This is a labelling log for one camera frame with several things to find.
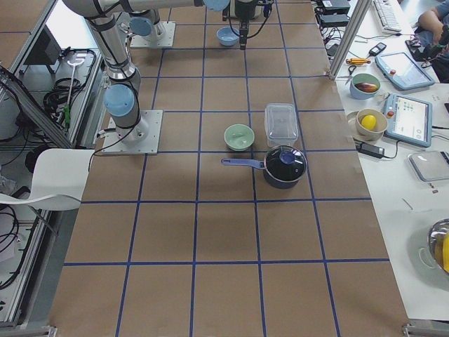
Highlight metal bowl with bananas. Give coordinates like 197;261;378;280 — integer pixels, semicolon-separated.
418;218;448;278

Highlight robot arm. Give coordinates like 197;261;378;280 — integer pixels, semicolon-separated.
64;1;229;143
128;1;273;50

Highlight white chair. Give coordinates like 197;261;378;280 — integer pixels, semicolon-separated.
1;148;94;211

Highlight orange handled tool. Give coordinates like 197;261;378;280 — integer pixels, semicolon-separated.
345;58;371;66

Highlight beige bowl with lemon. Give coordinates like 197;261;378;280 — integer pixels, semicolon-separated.
347;109;388;142

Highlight blue bowl with fruit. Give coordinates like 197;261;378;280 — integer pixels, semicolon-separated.
349;73;380;100

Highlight black power adapter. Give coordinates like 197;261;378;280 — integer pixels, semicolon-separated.
356;142;384;159

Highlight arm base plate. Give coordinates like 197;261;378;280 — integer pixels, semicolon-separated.
101;110;163;155
130;21;176;48

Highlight teach pendant tablet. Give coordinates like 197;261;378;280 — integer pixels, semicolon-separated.
383;93;433;148

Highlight clear plastic container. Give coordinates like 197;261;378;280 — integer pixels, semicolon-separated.
264;103;299;147

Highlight scissors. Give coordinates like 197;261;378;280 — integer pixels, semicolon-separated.
346;65;357;84

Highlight dark blue saucepan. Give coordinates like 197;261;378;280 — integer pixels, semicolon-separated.
221;145;307;189

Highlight green bowl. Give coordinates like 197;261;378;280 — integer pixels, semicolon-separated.
224;124;255;152

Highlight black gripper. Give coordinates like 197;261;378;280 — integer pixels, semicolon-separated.
234;0;259;50

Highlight aluminium frame post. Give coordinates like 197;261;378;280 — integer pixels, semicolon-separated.
328;0;371;80

